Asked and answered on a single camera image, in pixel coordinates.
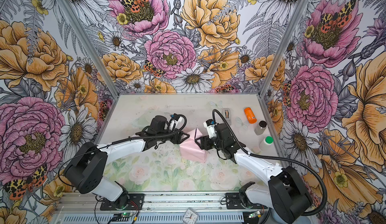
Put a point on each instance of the orange bottle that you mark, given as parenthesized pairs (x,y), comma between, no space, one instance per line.
(250,115)

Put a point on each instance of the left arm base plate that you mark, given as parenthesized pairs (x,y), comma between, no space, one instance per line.
(132,201)

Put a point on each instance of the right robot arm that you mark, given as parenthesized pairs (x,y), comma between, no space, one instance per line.
(282,191)

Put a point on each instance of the clear bottle black cap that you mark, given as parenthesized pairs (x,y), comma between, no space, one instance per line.
(260,127)

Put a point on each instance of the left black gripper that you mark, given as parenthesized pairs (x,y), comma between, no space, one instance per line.
(175,141)

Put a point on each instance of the white bottle green cap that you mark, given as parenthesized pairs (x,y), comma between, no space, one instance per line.
(266,143)

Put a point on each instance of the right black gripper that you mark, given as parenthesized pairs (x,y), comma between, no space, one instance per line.
(204,141)

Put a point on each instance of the aluminium front rail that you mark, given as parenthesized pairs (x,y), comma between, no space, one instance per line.
(155,202)

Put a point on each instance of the small white clock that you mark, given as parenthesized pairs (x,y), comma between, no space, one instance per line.
(190,217)

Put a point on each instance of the purple wrapping paper sheet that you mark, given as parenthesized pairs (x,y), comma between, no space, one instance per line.
(190,150)

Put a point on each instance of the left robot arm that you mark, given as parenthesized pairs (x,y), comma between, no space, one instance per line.
(85,170)

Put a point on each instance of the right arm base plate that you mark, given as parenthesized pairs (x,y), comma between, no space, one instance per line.
(235,201)

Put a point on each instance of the grey tape dispenser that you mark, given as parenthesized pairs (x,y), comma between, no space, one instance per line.
(227,115)

